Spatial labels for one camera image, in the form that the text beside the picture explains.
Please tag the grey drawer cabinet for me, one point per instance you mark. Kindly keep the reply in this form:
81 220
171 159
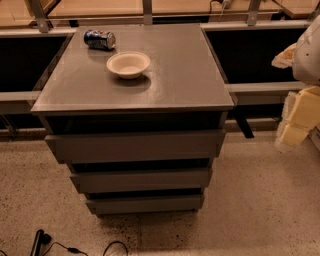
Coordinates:
181 90

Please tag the black power adapter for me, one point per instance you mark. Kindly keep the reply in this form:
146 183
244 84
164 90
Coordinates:
41 238

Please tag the blue soda can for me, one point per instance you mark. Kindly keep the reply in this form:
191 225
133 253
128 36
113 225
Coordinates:
97 39

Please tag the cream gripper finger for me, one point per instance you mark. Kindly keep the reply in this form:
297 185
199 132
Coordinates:
300 114
285 59

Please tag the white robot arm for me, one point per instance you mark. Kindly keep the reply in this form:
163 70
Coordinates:
306 66

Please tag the wooden table behind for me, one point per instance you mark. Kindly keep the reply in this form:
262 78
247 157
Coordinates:
19 12

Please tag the grey middle drawer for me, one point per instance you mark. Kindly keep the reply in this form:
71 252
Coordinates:
141 180

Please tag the grey top drawer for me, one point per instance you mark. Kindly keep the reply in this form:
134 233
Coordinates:
129 147

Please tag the grey bottom drawer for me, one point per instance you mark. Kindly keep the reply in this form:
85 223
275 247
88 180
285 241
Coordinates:
145 204

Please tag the white paper bowl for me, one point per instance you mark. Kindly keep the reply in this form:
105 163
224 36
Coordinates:
128 65

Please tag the grey metal railing frame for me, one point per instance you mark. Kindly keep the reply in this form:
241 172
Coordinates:
38 54

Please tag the grey drawer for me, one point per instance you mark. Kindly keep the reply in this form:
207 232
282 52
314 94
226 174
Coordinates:
129 147
141 180
145 204

